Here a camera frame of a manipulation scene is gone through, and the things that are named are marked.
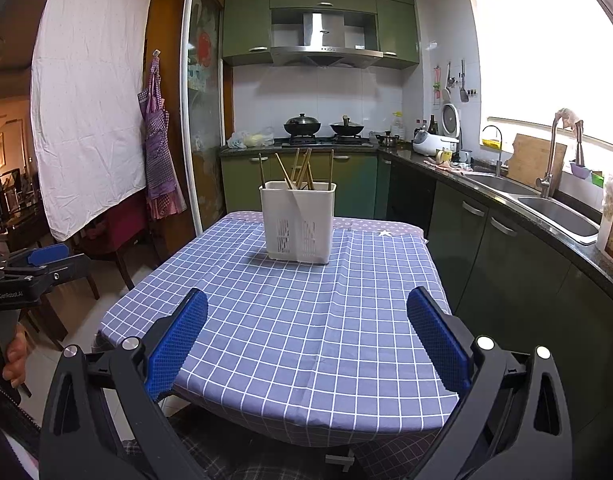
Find wooden chopstick one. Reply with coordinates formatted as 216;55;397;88
258;153;266;188

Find wooden chopstick two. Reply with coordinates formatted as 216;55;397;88
275;152;295;190

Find wooden chopstick three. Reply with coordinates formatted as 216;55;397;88
290;148;301;188

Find wooden chopstick four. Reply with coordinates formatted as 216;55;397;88
296;148;312;190

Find wooden chopstick five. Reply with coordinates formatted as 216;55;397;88
297;148;313;190

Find wooden chopstick eight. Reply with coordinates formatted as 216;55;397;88
327;150;335;191

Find steel kitchen faucet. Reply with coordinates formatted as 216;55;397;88
536;107;585;198

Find person left hand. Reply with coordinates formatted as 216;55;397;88
2;323;29;389

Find red wooden chair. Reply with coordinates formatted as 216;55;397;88
74;190;162;290

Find purple apron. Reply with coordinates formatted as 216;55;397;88
137;50;187;220

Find blue checkered tablecloth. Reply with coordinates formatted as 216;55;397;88
97;214;458;448

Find steel double sink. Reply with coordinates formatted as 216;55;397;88
463;172;599;246

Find white hanging sheet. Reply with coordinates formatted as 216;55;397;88
30;0;150;240

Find small steel faucet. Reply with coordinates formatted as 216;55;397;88
482;124;504;177

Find wooden cutting board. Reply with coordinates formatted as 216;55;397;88
507;133;567;195

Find green lower cabinets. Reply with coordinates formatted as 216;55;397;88
221;148;391;219

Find green cabinets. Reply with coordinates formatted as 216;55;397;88
222;0;420;70
221;148;391;219

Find white plastic utensil holder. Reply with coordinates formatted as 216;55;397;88
259;181;337;264

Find white rice cooker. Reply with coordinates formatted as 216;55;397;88
411;102;461;157

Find gas stove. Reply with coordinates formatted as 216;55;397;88
275;136;372;148

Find small steel pot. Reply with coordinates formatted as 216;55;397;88
376;131;399;148

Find black wok left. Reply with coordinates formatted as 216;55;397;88
284;113;320;138

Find black wok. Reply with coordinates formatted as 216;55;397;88
330;115;364;136
284;113;320;138

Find glass sliding door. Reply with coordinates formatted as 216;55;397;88
178;0;225;234

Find black wok right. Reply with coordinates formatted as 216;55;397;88
330;115;364;136

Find green upper cabinets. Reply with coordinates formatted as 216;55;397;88
222;0;420;70

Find steel range hood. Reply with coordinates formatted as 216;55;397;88
270;10;383;68

